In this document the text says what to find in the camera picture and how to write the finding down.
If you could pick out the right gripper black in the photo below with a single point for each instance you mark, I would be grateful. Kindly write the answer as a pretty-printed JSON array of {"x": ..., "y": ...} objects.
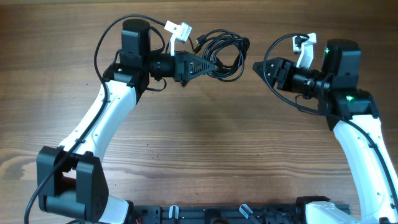
[{"x": 275, "y": 71}]

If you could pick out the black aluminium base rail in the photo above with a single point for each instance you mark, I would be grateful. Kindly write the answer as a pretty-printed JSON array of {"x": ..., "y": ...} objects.
[{"x": 268, "y": 214}]

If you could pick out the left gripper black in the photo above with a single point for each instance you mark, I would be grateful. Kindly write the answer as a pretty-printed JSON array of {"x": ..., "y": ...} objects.
[{"x": 183, "y": 66}]

